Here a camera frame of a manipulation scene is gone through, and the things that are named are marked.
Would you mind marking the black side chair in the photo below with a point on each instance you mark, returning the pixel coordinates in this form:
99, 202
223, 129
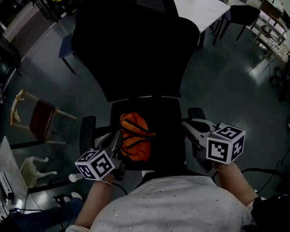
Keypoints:
244, 14

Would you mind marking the white table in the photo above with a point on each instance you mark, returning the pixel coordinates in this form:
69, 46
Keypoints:
198, 4

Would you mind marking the person's leg in jeans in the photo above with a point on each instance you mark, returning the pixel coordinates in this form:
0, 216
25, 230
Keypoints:
46, 216

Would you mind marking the person's white dotted shirt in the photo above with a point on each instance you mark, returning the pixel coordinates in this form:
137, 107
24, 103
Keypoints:
169, 207

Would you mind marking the black and white shoe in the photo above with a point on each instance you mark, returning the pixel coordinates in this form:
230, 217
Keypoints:
67, 198

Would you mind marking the person's left forearm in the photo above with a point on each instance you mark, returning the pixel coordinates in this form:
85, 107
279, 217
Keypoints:
94, 202

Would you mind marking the white paper cup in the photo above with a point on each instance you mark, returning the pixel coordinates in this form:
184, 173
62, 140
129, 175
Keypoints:
75, 177

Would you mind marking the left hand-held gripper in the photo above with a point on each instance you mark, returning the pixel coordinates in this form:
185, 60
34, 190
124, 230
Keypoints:
96, 165

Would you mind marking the black swivel chair base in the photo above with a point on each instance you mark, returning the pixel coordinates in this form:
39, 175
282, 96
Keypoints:
281, 81

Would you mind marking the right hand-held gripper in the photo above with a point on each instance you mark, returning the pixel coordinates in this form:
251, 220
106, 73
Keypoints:
224, 146

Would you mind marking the black office chair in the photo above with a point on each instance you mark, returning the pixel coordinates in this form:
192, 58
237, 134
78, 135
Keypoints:
135, 57

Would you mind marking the white power strip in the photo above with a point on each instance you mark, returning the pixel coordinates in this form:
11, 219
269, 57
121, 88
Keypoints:
5, 185

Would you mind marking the marble top desk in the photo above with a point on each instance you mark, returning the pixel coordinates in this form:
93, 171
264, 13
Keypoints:
10, 168

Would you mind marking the white desk with wooden legs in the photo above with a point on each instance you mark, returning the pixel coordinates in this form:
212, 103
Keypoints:
271, 25

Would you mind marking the white ornate stool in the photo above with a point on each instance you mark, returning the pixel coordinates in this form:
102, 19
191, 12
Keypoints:
32, 170

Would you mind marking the person's right forearm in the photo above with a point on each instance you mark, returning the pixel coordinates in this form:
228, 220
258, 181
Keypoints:
234, 180

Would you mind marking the wooden chair with red seat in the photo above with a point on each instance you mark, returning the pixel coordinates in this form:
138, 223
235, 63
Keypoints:
42, 120

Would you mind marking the black metal shelf rack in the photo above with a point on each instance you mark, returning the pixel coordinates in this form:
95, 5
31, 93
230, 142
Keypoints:
44, 1

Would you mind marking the blue side chair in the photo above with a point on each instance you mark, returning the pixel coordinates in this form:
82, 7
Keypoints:
66, 46

